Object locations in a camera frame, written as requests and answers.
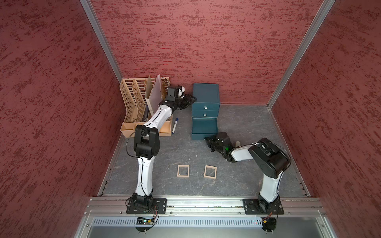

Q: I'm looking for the brown cardboard divider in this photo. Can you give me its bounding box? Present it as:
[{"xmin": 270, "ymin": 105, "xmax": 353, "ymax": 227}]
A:
[{"xmin": 144, "ymin": 76, "xmax": 153, "ymax": 99}]

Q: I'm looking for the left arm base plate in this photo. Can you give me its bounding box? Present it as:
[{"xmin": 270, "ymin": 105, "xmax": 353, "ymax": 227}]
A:
[{"xmin": 126, "ymin": 198, "xmax": 167, "ymax": 215}]

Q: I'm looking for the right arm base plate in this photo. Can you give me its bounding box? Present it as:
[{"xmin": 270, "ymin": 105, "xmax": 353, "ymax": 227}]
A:
[{"xmin": 243, "ymin": 199, "xmax": 284, "ymax": 216}]

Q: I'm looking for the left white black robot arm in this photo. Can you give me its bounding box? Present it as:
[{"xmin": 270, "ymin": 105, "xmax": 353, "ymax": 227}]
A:
[{"xmin": 132, "ymin": 94, "xmax": 197, "ymax": 212}]

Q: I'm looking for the aluminium mounting rail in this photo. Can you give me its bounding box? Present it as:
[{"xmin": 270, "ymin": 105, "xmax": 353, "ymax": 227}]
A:
[{"xmin": 84, "ymin": 196, "xmax": 327, "ymax": 217}]

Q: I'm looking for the pink brooch box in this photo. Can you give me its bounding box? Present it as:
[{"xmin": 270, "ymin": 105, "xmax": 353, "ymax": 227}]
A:
[
  {"xmin": 177, "ymin": 165, "xmax": 190, "ymax": 178},
  {"xmin": 203, "ymin": 165, "xmax": 217, "ymax": 179}
]

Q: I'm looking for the tan plastic file organizer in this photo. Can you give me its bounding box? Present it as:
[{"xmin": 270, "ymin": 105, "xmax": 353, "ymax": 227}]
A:
[{"xmin": 120, "ymin": 78, "xmax": 155, "ymax": 138}]

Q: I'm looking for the teal top drawer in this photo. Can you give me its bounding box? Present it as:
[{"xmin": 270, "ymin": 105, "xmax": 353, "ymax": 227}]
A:
[{"xmin": 191, "ymin": 102, "xmax": 220, "ymax": 111}]

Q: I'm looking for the pink folder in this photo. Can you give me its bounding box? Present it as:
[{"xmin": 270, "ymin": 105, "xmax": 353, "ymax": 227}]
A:
[{"xmin": 146, "ymin": 75, "xmax": 163, "ymax": 116}]

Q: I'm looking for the blue white marker pen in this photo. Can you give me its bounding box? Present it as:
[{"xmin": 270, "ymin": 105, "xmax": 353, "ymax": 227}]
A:
[{"xmin": 172, "ymin": 118, "xmax": 179, "ymax": 134}]

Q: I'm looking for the teal drawer cabinet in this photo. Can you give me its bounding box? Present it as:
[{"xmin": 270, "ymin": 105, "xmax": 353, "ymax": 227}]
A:
[{"xmin": 192, "ymin": 83, "xmax": 220, "ymax": 103}]

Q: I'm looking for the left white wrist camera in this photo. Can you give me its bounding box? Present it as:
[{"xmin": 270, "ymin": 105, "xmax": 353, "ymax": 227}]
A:
[{"xmin": 166, "ymin": 85, "xmax": 185, "ymax": 101}]

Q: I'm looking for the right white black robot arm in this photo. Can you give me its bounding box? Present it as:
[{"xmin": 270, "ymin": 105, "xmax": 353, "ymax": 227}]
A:
[{"xmin": 204, "ymin": 132, "xmax": 291, "ymax": 214}]

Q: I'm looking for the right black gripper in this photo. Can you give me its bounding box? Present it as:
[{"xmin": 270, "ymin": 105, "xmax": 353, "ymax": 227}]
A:
[{"xmin": 204, "ymin": 134, "xmax": 225, "ymax": 153}]

